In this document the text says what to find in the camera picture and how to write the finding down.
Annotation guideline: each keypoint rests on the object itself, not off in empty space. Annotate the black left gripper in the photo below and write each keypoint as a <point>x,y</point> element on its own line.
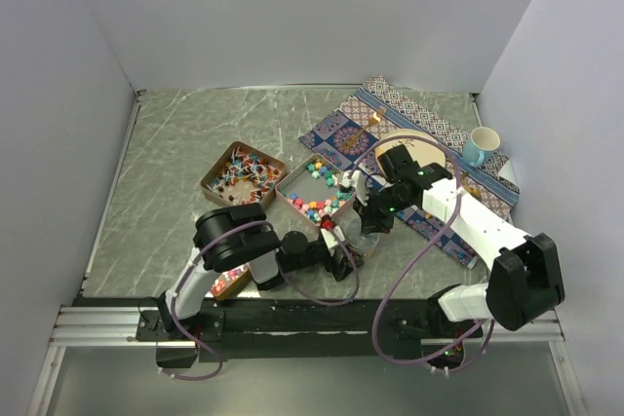
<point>338,272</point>

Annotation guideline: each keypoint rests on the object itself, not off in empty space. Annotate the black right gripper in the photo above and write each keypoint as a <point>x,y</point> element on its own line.
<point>370,221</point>

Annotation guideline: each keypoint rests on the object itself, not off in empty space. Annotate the clear plastic candy jar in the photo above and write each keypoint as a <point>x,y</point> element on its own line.
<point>353,228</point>

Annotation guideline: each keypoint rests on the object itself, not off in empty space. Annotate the clear jar lid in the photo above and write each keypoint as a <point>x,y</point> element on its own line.
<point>365,242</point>

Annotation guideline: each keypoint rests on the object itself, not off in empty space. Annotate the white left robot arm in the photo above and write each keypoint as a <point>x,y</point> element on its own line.
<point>228,238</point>

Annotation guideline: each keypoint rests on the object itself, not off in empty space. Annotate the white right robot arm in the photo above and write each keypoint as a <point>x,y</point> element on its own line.
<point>525,278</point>

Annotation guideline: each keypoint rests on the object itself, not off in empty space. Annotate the pink tin with star candies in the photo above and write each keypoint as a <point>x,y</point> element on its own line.
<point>312,191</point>

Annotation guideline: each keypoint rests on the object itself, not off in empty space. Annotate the cream yellow plate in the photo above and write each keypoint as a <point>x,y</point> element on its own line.
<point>419,145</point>

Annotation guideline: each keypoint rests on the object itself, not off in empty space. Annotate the gold fork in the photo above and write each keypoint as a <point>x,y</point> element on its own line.
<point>373,120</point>

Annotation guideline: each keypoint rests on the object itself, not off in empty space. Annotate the patterned placemat cloth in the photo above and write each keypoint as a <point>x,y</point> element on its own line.
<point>491,183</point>

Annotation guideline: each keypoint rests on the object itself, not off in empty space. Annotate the gold tin with gummy stars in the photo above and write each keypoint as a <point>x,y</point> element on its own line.
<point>230,283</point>

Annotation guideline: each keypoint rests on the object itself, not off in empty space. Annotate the light blue mug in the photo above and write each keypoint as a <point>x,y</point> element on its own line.
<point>481,144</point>

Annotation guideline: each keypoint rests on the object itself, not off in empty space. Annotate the gold tin with lollipops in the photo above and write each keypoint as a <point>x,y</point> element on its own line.
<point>243,175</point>

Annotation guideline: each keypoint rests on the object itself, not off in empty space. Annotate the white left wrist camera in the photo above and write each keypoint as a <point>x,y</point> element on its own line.
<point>331,234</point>

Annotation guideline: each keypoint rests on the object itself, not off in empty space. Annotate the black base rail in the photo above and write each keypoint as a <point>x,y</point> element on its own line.
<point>406,330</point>

